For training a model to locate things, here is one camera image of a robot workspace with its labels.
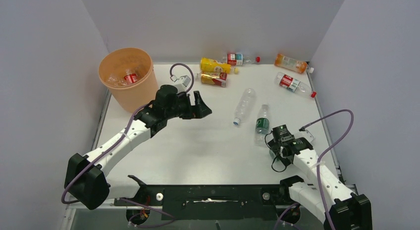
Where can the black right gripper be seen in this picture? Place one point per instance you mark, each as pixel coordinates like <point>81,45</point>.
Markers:
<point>274,143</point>

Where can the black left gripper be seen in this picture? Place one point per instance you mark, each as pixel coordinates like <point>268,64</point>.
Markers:
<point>199,111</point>

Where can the red-cap red-label clear bottle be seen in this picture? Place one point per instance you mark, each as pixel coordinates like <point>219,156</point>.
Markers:
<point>131,77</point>

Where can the green-label clear bottle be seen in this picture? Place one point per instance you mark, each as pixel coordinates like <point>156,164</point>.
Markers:
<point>275,152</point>

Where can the blue-label clear water bottle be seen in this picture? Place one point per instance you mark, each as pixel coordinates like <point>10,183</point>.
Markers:
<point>114,80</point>

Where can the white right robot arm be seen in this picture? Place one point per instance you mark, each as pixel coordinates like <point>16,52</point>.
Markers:
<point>334,204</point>

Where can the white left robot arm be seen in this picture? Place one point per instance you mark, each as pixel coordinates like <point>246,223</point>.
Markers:
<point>86,175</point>

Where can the orange plastic bin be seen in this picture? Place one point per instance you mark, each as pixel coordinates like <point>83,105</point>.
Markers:
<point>130,97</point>

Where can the green-label upright-lying bottle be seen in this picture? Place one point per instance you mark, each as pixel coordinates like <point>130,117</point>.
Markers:
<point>262,125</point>

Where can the red-yellow label bottle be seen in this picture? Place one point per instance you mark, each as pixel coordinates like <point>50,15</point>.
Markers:
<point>212,78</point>

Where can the yellow-label bottle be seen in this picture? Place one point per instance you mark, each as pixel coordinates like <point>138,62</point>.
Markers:
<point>210,65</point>

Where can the large clear unlabelled bottle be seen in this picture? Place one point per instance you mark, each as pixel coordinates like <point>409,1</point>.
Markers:
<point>244,106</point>

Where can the red-label bottle right side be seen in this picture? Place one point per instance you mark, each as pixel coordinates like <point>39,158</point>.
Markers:
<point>294,85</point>

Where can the red-blue label bottle red cap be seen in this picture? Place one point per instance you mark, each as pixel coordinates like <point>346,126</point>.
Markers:
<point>240,59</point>

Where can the orange drink bottle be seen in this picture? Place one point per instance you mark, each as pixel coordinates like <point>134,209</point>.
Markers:
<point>294,65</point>

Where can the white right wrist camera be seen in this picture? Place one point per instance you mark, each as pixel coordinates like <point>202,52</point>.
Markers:
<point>305,134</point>

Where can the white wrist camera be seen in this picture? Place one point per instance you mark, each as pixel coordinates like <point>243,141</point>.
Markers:
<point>305,134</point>
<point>182,83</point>

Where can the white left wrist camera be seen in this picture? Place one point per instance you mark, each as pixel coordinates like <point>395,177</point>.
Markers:
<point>182,83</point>

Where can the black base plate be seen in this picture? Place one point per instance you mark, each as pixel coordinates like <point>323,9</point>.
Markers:
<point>213,202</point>

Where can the aluminium frame rail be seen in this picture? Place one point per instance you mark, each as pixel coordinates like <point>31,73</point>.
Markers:
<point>107,218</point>

